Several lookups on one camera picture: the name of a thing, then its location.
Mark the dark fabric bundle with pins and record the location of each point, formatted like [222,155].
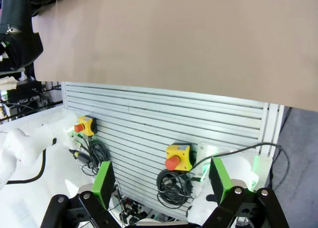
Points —
[20,46]

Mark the yellow emergency stop button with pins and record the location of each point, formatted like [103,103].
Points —
[88,123]
[179,151]

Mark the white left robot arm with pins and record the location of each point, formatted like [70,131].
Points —
[24,143]

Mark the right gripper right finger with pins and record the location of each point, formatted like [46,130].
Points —
[221,185]

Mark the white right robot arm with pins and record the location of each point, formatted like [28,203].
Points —
[236,168]

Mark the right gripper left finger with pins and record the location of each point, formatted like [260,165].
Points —
[102,188]

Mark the slotted aluminium base plate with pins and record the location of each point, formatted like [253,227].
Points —
[174,118]

